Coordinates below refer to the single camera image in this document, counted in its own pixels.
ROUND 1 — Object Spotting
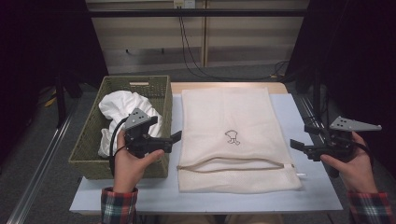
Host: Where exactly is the yellow floor strip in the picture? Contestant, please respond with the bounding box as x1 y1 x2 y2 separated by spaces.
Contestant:
44 89 59 108

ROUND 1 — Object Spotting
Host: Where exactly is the green woven basket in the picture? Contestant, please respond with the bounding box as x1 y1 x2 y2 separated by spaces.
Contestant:
68 75 174 181

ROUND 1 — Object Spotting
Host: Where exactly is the black metal stand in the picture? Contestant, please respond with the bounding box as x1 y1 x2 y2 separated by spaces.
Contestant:
312 68 323 125
54 74 68 129

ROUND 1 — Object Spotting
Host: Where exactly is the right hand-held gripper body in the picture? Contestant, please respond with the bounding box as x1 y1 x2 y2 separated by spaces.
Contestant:
304 116 383 162

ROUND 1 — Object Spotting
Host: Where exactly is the white garment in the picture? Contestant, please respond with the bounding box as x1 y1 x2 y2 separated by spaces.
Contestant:
97 90 163 158

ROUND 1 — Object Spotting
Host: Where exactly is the dark curtain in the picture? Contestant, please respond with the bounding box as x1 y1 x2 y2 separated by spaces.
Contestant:
0 0 108 164
284 0 396 178

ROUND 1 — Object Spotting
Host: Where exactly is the black horizontal bar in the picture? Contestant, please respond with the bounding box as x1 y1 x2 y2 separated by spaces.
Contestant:
88 8 309 18

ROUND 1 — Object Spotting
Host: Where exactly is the cream mesh laundry bag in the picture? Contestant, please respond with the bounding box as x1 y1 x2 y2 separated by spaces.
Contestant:
177 87 303 194

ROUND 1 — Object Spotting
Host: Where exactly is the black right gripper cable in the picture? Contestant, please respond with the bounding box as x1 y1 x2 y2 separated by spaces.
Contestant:
351 136 375 167

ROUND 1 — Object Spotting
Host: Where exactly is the pale table cover sheet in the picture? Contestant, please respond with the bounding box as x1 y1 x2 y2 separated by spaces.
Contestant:
68 92 344 216

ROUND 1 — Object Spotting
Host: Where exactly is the white wall socket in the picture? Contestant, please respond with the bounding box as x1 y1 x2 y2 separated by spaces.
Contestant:
173 0 196 9

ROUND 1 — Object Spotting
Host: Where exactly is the black wall cable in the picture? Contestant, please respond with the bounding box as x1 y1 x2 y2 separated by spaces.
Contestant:
179 17 207 75
177 7 290 81

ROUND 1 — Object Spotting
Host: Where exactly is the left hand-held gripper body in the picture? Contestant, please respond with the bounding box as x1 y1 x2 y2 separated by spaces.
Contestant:
122 107 173 159

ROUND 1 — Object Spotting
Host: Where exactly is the person's left hand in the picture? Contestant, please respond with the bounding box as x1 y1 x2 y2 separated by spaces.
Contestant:
112 129 165 194

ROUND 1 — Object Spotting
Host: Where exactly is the person's right hand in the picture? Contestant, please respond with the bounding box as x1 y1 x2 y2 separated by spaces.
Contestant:
319 131 379 194

